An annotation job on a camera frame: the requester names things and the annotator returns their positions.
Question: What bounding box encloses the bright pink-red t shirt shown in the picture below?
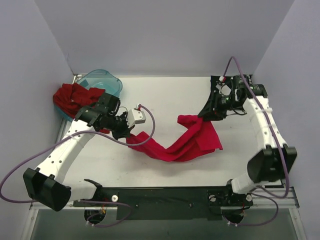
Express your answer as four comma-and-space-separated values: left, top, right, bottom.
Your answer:
130, 115, 223, 162

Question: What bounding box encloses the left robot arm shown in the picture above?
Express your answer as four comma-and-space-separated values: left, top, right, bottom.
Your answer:
23, 93, 130, 212

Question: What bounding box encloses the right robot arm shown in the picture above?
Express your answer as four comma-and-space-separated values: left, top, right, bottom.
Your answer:
198, 75, 298, 205

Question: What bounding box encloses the folded black t shirt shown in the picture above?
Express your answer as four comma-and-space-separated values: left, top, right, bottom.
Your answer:
209, 75, 253, 103

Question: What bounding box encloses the blue plastic tub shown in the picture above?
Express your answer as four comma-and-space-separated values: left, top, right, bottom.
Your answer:
54, 69, 123, 122

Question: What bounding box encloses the dark red t shirt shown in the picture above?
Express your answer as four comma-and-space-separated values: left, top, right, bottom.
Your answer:
53, 83, 105, 121

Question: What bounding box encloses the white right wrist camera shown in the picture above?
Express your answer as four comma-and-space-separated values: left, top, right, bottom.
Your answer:
216, 82, 232, 96

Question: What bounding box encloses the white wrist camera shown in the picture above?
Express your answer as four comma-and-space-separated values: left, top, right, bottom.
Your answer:
216, 82, 232, 96
126, 109, 146, 128

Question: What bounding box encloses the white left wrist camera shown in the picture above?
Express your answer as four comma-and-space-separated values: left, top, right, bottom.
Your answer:
126, 109, 146, 128

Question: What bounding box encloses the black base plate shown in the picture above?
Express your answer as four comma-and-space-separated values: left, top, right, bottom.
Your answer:
73, 186, 253, 221

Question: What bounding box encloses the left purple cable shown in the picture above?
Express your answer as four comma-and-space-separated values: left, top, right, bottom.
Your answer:
0, 104, 135, 228

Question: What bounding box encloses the aluminium frame rail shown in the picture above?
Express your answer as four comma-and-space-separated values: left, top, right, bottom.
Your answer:
29, 187, 300, 211

